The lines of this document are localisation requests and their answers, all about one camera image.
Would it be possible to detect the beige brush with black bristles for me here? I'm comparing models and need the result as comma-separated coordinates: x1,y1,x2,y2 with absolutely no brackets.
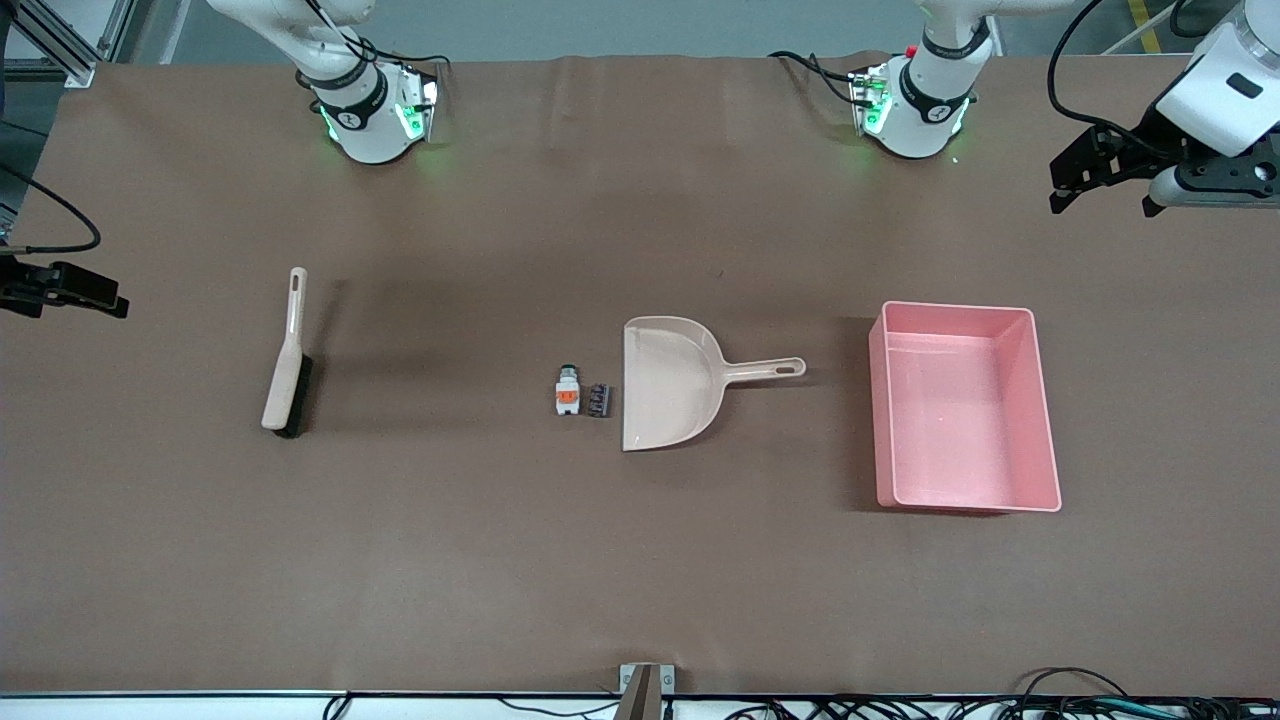
261,267,314,439

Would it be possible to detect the beige plastic dustpan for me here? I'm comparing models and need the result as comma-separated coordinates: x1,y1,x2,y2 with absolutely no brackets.
622,316,807,453

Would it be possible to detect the pink plastic bin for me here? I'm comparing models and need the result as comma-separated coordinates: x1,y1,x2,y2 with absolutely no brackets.
868,301,1063,514

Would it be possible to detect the metal base connector box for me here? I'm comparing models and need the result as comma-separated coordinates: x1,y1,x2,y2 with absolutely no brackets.
398,65,441,143
850,65,891,136

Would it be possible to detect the brown table mat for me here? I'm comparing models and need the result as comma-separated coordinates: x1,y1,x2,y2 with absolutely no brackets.
0,52,1280,696

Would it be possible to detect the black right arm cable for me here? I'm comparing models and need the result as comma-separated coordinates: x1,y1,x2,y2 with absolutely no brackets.
0,160,103,253

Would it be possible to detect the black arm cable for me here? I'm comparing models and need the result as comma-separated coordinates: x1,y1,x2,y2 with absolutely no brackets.
0,160,103,253
1048,0,1216,161

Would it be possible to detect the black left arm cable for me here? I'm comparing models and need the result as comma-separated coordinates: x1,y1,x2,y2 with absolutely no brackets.
1048,0,1216,161

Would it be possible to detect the aluminium frame profile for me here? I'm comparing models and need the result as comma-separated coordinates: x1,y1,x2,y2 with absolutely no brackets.
0,0,136,89

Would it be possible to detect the black base cable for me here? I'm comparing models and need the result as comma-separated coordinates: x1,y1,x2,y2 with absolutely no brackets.
768,50,871,106
300,0,453,76

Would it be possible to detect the black floor cable bundle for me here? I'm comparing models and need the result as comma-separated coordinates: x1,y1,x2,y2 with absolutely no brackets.
720,668,1280,720

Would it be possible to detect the brown camera mount post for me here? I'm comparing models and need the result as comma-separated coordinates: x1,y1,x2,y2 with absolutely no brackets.
613,665,663,720

